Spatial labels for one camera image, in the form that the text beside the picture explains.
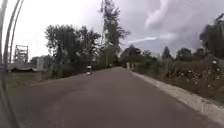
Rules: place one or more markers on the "house with dark roof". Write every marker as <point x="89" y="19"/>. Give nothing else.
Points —
<point x="130" y="55"/>

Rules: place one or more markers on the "vehicle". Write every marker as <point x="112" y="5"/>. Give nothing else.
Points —
<point x="88" y="69"/>

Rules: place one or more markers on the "tall thin tree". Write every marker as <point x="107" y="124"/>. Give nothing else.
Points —
<point x="112" y="31"/>

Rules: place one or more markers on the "grey asphalt road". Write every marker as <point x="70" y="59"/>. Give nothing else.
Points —
<point x="110" y="100"/>

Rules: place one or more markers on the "group of dark trees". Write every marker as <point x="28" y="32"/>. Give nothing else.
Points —
<point x="71" y="46"/>

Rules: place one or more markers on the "row of trees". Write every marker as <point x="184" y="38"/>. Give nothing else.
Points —
<point x="183" y="53"/>

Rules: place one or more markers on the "overgrown hedge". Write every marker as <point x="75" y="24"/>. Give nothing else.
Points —
<point x="186" y="72"/>

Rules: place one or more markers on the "pale gravel strip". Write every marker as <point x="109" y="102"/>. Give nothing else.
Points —
<point x="187" y="97"/>

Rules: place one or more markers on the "grass verge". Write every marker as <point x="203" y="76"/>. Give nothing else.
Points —
<point x="23" y="81"/>

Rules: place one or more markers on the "low building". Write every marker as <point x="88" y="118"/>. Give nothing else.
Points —
<point x="21" y="67"/>

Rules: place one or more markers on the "scaffold tower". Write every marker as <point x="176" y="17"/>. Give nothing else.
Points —
<point x="21" y="53"/>

